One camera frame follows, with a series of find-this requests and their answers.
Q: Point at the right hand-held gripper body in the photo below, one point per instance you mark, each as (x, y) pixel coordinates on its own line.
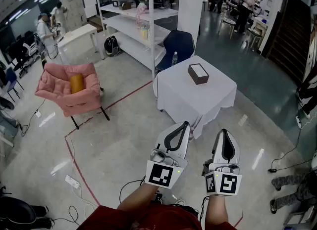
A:
(227, 184)

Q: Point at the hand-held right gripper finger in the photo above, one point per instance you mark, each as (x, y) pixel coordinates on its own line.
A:
(217, 150)
(236, 152)

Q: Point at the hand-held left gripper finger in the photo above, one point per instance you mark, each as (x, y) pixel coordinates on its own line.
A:
(184, 147)
(162, 140)

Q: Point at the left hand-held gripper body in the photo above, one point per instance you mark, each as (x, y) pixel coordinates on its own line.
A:
(158, 175)

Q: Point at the brown tissue box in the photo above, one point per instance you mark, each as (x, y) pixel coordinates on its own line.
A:
(198, 80)

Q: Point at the person's right forearm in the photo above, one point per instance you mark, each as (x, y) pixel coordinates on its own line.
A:
(216, 209)

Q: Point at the person's left forearm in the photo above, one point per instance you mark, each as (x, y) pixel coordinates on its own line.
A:
(138, 197)

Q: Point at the small brown box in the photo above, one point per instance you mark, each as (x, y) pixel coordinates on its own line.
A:
(125, 6)

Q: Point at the black power adapter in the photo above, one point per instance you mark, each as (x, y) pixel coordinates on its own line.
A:
(272, 170)

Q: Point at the person's red shirt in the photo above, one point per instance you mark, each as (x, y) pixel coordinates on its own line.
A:
(161, 219)

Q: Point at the white tablecloth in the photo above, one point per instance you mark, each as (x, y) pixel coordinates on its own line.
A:
(188, 95)

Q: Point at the white power strip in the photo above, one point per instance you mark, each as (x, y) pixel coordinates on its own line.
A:
(299, 122)
(72, 181)

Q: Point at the clear plastic water bottle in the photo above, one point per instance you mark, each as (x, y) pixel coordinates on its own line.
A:
(174, 59)

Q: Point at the navy blue chair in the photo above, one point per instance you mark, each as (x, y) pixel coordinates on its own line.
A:
(178, 42)

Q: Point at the orange cylindrical cushion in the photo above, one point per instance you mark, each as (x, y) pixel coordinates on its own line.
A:
(76, 84)

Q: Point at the black backpack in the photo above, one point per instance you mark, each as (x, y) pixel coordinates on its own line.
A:
(111, 47)

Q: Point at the yellow container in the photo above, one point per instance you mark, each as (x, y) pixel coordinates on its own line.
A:
(144, 33)

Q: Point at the pink padded armchair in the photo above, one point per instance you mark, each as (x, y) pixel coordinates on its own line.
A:
(54, 88)

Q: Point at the light wooden stool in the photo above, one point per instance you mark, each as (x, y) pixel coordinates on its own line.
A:
(255, 32)
(229, 21)

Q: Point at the white metal shelving rack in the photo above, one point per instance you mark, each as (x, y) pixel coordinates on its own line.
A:
(123, 23)

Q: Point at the dark wooden staircase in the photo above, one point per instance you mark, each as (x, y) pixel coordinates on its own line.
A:
(289, 41)

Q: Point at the white desk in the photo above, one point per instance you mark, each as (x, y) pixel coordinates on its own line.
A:
(76, 32)

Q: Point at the white rounded appliance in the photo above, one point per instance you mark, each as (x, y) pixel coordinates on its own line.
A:
(122, 1)

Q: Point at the black office chair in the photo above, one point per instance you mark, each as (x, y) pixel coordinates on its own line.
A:
(23, 53)

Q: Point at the blue folding chair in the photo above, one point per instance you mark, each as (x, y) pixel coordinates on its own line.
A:
(11, 75)

